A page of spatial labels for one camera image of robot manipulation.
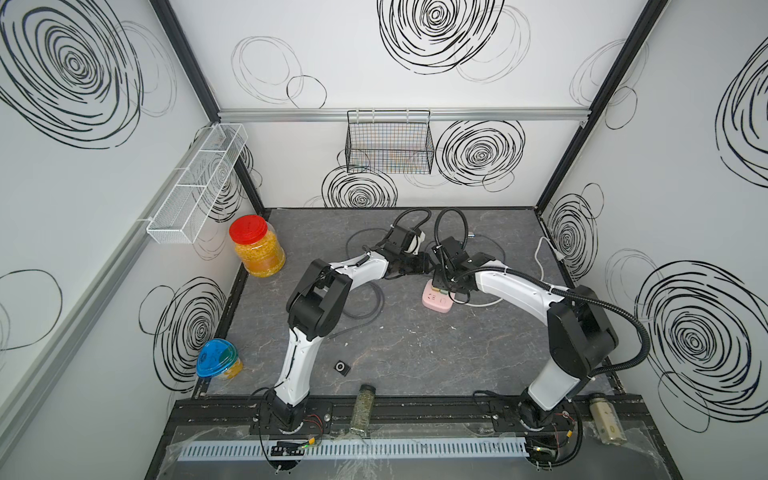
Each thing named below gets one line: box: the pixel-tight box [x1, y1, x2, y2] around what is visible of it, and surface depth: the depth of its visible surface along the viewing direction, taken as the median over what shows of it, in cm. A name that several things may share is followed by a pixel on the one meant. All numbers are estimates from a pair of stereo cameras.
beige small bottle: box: [590, 397, 627, 446], surface depth 72 cm
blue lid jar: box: [196, 338, 244, 379], surface depth 75 cm
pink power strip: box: [421, 279, 454, 313], surface depth 94 cm
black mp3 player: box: [334, 360, 351, 377], surface depth 82 cm
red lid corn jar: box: [229, 215, 286, 278], surface depth 95 cm
